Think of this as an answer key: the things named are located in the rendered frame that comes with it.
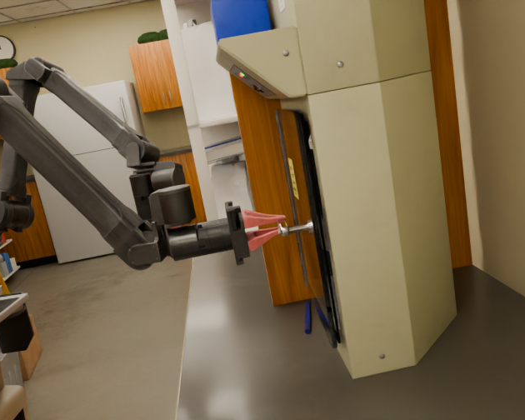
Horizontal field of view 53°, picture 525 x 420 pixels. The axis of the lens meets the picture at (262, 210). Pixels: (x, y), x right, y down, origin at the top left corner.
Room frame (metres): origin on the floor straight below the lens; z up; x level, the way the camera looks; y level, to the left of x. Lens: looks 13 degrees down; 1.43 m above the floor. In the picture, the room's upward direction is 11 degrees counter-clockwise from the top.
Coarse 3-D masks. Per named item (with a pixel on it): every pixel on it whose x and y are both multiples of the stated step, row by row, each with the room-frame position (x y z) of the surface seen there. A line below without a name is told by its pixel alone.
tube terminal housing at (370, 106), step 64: (320, 0) 0.79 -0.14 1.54; (384, 0) 0.83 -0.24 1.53; (320, 64) 0.79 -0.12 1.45; (384, 64) 0.81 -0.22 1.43; (320, 128) 0.79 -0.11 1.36; (384, 128) 0.79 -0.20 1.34; (320, 192) 0.81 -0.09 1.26; (384, 192) 0.79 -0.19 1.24; (384, 256) 0.79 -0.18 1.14; (448, 256) 0.93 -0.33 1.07; (384, 320) 0.79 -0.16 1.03; (448, 320) 0.91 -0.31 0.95
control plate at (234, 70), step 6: (234, 66) 0.89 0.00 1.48; (234, 72) 1.01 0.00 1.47; (240, 78) 1.05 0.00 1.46; (246, 78) 0.96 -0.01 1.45; (252, 78) 0.88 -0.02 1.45; (252, 84) 0.98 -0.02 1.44; (258, 84) 0.91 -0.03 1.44; (264, 90) 0.94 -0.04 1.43; (264, 96) 1.06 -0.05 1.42; (270, 96) 0.97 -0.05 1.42
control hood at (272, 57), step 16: (256, 32) 0.78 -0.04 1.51; (272, 32) 0.78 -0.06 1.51; (288, 32) 0.78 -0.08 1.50; (224, 48) 0.78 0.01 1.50; (240, 48) 0.78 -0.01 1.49; (256, 48) 0.78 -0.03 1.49; (272, 48) 0.78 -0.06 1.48; (288, 48) 0.78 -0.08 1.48; (224, 64) 1.00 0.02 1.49; (240, 64) 0.81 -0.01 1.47; (256, 64) 0.78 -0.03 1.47; (272, 64) 0.78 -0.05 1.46; (288, 64) 0.78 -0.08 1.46; (256, 80) 0.88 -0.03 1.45; (272, 80) 0.78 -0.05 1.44; (288, 80) 0.78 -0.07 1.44; (304, 80) 0.79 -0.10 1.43; (272, 96) 0.95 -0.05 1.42; (288, 96) 0.79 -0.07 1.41
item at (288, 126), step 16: (288, 112) 0.87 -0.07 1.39; (288, 128) 0.91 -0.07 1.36; (288, 144) 0.96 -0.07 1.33; (304, 144) 0.79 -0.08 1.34; (304, 160) 0.79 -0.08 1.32; (304, 176) 0.79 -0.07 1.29; (304, 192) 0.83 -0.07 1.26; (304, 208) 0.87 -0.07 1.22; (304, 240) 0.97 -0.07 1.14; (304, 256) 1.03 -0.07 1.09; (320, 256) 0.79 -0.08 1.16; (320, 272) 0.80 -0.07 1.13; (320, 288) 0.83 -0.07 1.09; (320, 304) 0.88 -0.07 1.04
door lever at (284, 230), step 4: (284, 220) 0.88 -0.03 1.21; (308, 220) 0.83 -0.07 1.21; (280, 224) 0.85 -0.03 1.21; (284, 224) 0.85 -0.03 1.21; (300, 224) 0.83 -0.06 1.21; (304, 224) 0.83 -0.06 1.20; (308, 224) 0.83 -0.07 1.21; (280, 228) 0.83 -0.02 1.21; (284, 228) 0.83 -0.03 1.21; (288, 228) 0.83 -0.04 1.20; (292, 228) 0.83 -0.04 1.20; (296, 228) 0.83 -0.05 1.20; (300, 228) 0.83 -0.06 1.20; (304, 228) 0.83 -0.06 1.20; (308, 228) 0.83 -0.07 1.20; (280, 232) 0.83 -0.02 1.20; (284, 232) 0.83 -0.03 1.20; (288, 232) 0.83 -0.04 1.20; (292, 232) 0.83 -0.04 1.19; (284, 236) 0.83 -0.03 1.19
